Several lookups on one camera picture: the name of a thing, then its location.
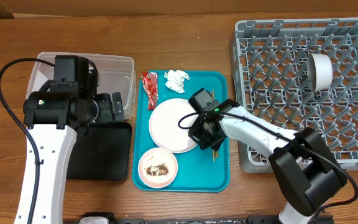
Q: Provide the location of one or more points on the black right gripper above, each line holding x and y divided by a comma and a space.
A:
197, 132

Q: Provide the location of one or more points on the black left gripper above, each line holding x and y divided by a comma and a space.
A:
107, 114

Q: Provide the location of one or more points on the white round plate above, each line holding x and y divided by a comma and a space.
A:
164, 129

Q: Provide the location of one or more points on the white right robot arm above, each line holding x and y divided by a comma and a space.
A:
304, 167

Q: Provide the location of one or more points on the grey dishwasher rack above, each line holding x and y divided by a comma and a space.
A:
269, 68

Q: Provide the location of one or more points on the right wooden chopstick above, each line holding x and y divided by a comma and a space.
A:
213, 94

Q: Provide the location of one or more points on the teal plastic tray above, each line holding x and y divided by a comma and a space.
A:
197, 171

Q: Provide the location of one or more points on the red snack wrapper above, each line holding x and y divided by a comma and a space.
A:
150, 84

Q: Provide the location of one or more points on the small dish with food scraps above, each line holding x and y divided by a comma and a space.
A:
157, 168

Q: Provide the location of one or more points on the crumpled white tissue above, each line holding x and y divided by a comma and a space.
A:
175, 80

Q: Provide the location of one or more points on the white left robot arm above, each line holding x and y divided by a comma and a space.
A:
65, 97

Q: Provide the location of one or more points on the black rectangular tray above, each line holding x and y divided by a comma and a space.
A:
101, 152

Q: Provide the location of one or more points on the white cup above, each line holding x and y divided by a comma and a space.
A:
319, 72

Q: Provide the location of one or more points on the clear plastic bin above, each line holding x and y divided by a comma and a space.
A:
116, 74

